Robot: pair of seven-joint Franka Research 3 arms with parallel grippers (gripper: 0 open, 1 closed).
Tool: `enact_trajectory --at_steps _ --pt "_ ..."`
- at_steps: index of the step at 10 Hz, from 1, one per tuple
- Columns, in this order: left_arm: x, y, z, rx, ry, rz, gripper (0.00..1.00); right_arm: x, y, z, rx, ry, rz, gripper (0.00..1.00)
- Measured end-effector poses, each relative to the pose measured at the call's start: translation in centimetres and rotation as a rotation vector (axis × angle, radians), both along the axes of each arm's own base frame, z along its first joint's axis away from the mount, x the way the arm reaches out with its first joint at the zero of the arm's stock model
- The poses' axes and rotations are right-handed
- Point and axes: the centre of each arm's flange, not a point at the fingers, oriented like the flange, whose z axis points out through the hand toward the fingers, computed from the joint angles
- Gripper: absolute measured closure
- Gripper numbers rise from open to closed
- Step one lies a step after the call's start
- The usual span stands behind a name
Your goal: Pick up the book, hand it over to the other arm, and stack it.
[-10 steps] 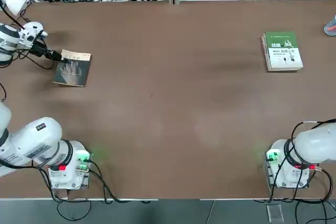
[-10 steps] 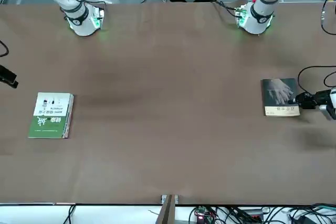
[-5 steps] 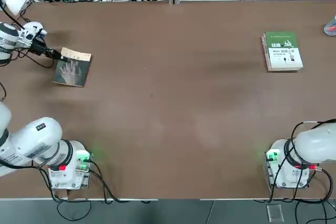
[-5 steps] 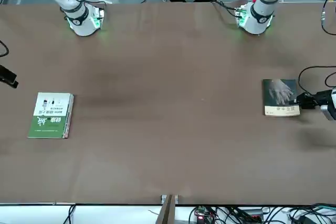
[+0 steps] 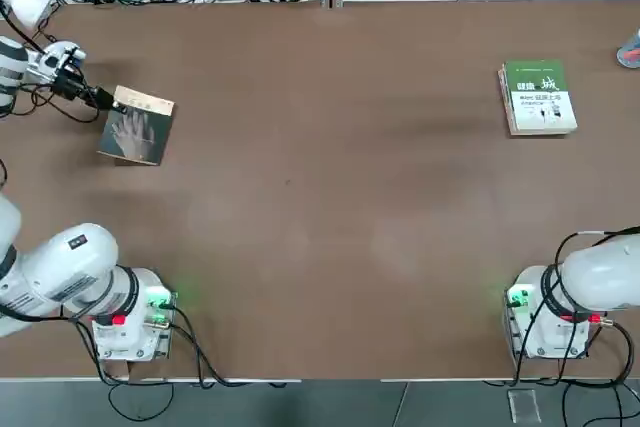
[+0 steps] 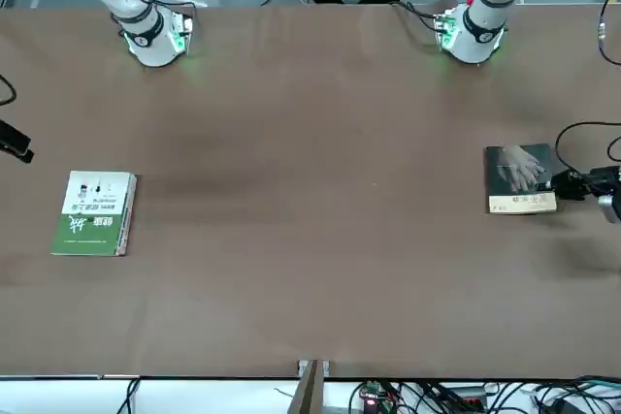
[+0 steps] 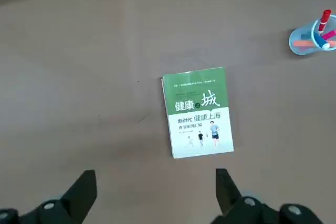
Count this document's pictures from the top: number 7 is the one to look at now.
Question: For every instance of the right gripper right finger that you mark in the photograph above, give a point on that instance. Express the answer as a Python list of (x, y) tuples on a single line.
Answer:
[(233, 205)]

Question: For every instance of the green and white book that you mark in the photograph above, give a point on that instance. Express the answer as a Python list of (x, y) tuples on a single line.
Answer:
[(199, 129)]

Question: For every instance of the blue marker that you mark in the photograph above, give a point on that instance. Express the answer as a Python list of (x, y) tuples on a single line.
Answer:
[(320, 41)]

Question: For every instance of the clear plastic pen cup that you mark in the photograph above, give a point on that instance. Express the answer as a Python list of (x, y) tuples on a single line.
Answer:
[(299, 37)]

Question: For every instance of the pink pen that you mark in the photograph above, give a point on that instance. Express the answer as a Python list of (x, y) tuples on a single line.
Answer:
[(329, 35)]

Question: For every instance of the red marker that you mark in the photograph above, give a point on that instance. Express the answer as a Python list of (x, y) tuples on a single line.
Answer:
[(324, 19)]

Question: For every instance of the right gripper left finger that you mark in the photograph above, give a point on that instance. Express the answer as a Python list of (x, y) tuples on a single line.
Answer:
[(78, 197)]

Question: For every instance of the orange pen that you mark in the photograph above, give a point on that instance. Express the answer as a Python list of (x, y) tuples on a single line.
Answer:
[(302, 43)]

